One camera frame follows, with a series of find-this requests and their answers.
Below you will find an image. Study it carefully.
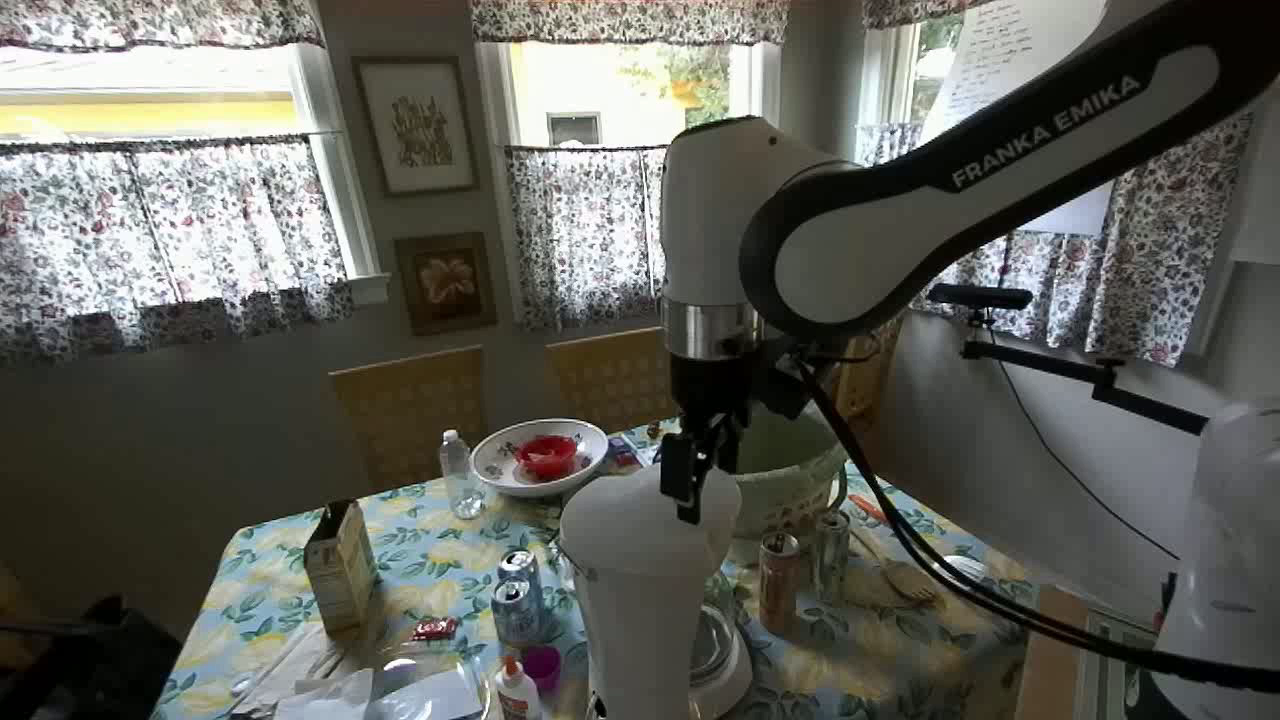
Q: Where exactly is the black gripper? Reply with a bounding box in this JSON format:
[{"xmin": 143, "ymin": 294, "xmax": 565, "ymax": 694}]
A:
[{"xmin": 654, "ymin": 336, "xmax": 800, "ymax": 526}]

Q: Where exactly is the tall brown can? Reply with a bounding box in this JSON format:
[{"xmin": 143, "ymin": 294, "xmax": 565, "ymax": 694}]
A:
[{"xmin": 756, "ymin": 531, "xmax": 809, "ymax": 633}]

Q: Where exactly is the white coffee maker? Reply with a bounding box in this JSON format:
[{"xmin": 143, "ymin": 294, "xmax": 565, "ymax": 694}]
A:
[{"xmin": 557, "ymin": 460, "xmax": 750, "ymax": 720}]

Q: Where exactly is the woven back wooden chair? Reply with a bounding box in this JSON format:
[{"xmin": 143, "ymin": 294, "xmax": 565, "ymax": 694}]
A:
[
  {"xmin": 322, "ymin": 344, "xmax": 492, "ymax": 493},
  {"xmin": 541, "ymin": 321, "xmax": 680, "ymax": 430}
]

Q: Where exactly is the red food on plate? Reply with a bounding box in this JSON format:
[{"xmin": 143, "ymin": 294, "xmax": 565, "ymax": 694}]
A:
[{"xmin": 515, "ymin": 430, "xmax": 583, "ymax": 483}]

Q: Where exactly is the glass coffee carafe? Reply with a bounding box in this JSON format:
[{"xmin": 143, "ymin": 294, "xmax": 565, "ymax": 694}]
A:
[{"xmin": 686, "ymin": 603, "xmax": 759, "ymax": 720}]

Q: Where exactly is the small blue silver tin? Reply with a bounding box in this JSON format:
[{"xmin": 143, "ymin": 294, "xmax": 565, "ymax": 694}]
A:
[{"xmin": 487, "ymin": 547, "xmax": 553, "ymax": 651}]

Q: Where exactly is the clear plastic bottle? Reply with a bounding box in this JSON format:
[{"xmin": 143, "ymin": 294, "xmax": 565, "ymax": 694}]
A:
[{"xmin": 437, "ymin": 427, "xmax": 487, "ymax": 519}]

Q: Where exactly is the small purple cup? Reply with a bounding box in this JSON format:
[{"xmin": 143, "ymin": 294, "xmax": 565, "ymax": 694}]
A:
[{"xmin": 519, "ymin": 644, "xmax": 569, "ymax": 700}]

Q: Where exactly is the floral lemon tablecloth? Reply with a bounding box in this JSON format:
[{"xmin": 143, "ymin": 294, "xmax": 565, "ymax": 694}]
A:
[{"xmin": 151, "ymin": 418, "xmax": 1041, "ymax": 720}]

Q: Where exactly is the narrow floral cafe curtain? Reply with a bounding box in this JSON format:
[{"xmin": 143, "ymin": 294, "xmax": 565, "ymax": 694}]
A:
[{"xmin": 498, "ymin": 139, "xmax": 673, "ymax": 330}]

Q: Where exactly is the white glue bottle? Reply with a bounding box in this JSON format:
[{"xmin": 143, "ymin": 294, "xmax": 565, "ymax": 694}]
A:
[{"xmin": 492, "ymin": 651, "xmax": 543, "ymax": 720}]

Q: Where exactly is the small white brush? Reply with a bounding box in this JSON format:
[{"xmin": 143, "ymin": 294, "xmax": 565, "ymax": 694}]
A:
[{"xmin": 940, "ymin": 552, "xmax": 991, "ymax": 596}]

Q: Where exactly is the clear plastic bag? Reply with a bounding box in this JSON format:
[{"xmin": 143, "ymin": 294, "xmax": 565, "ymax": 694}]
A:
[{"xmin": 262, "ymin": 651, "xmax": 487, "ymax": 720}]

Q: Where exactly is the green white carton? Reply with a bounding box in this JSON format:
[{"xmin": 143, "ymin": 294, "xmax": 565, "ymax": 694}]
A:
[{"xmin": 298, "ymin": 494, "xmax": 382, "ymax": 638}]

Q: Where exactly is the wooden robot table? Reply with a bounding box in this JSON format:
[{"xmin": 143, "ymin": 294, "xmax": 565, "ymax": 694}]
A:
[{"xmin": 1012, "ymin": 585, "xmax": 1113, "ymax": 720}]

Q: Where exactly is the framed floral picture white mat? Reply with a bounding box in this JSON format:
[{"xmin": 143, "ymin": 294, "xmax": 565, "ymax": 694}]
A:
[{"xmin": 350, "ymin": 50, "xmax": 479, "ymax": 199}]

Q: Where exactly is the short floral valance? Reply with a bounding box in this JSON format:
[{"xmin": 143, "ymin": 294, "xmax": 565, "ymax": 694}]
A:
[{"xmin": 860, "ymin": 0, "xmax": 991, "ymax": 31}]

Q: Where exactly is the white paper sheet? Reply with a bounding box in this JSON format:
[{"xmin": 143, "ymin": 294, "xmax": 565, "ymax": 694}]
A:
[{"xmin": 919, "ymin": 0, "xmax": 1120, "ymax": 238}]

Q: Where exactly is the wide floral cafe curtain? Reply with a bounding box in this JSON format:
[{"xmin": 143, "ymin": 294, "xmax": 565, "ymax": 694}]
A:
[{"xmin": 0, "ymin": 136, "xmax": 359, "ymax": 358}]

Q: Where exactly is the black bag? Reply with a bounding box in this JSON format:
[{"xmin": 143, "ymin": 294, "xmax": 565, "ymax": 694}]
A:
[{"xmin": 0, "ymin": 592, "xmax": 183, "ymax": 720}]

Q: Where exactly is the wide floral valance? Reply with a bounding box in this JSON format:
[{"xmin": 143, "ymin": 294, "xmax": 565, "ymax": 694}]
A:
[{"xmin": 0, "ymin": 0, "xmax": 326, "ymax": 55}]

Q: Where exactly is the white bin with green handle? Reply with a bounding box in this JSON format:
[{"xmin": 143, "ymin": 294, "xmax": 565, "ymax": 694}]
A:
[{"xmin": 723, "ymin": 402, "xmax": 850, "ymax": 540}]

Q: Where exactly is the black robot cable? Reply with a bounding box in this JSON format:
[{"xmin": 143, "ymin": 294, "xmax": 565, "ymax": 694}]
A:
[{"xmin": 797, "ymin": 357, "xmax": 1280, "ymax": 694}]

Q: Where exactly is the framed flower picture dark frame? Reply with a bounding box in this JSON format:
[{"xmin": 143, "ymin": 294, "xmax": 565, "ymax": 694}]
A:
[{"xmin": 391, "ymin": 231, "xmax": 498, "ymax": 340}]

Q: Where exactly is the black bar camera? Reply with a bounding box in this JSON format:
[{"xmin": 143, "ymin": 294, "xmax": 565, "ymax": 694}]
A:
[{"xmin": 922, "ymin": 281, "xmax": 1041, "ymax": 315}]

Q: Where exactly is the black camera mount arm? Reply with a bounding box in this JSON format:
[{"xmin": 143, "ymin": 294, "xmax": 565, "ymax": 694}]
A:
[{"xmin": 955, "ymin": 330, "xmax": 1211, "ymax": 440}]

